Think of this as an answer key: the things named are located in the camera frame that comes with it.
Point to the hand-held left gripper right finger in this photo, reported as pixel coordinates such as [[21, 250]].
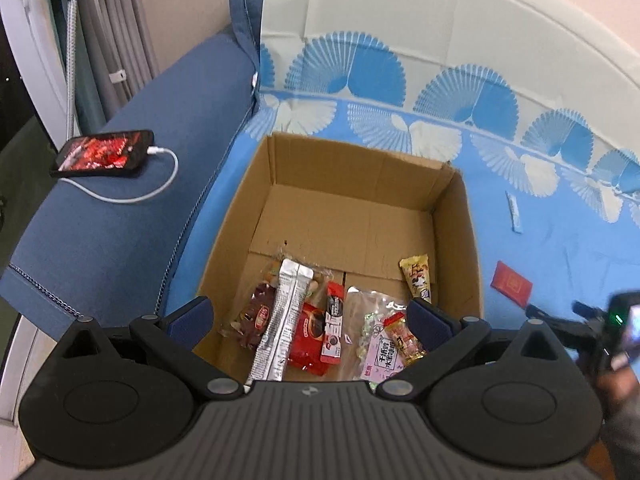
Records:
[[430, 326]]

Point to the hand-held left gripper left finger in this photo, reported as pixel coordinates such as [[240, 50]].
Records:
[[191, 324]]

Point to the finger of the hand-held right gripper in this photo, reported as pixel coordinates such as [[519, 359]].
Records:
[[590, 312], [560, 330]]

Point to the small red snack bar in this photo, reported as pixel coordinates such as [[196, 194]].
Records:
[[400, 335]]

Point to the yellow snack packet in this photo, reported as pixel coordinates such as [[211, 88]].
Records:
[[417, 277]]

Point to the clear pink-label snack bag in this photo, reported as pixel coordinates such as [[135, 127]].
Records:
[[380, 360]]

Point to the dark red snack bag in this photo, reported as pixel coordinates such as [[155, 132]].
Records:
[[252, 317]]

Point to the silver stick packet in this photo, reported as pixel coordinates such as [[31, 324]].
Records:
[[280, 330]]

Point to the red and white stick packet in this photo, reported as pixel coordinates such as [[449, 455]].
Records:
[[332, 330]]

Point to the red snack packet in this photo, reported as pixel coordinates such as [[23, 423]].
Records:
[[307, 340]]

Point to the clear bag of mixed nuts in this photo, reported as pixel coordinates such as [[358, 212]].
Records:
[[320, 282]]

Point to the brown cardboard box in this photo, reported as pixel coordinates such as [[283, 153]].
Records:
[[350, 220]]

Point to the person's right forearm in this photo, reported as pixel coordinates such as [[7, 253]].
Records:
[[625, 440]]

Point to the person's right hand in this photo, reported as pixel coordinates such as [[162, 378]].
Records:
[[620, 387]]

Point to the blue fan-print sheet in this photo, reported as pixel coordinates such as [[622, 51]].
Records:
[[550, 240]]

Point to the blue sofa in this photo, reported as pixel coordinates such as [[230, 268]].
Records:
[[125, 240]]

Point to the light blue stick packet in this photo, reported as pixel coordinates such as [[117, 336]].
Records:
[[514, 212]]

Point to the black smartphone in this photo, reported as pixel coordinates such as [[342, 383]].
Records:
[[100, 152]]

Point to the white curtain clip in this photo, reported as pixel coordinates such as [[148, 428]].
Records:
[[117, 76]]

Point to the grey curtain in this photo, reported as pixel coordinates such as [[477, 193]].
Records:
[[125, 25]]

